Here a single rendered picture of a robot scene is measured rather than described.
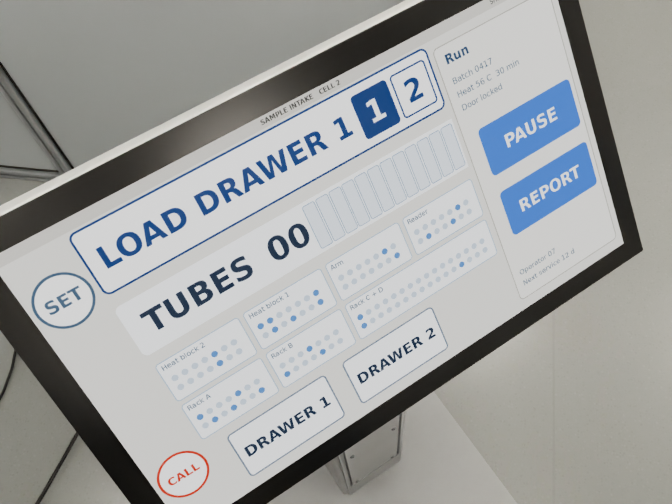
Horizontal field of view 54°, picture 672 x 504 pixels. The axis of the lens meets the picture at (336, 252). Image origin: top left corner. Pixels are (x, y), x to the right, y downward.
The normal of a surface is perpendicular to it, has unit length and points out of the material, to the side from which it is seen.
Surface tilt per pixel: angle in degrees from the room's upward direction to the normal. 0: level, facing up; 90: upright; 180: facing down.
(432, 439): 5
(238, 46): 90
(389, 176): 50
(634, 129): 0
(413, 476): 3
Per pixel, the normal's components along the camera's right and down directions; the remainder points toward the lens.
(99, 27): -0.15, 0.87
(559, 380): -0.07, -0.49
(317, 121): 0.37, 0.24
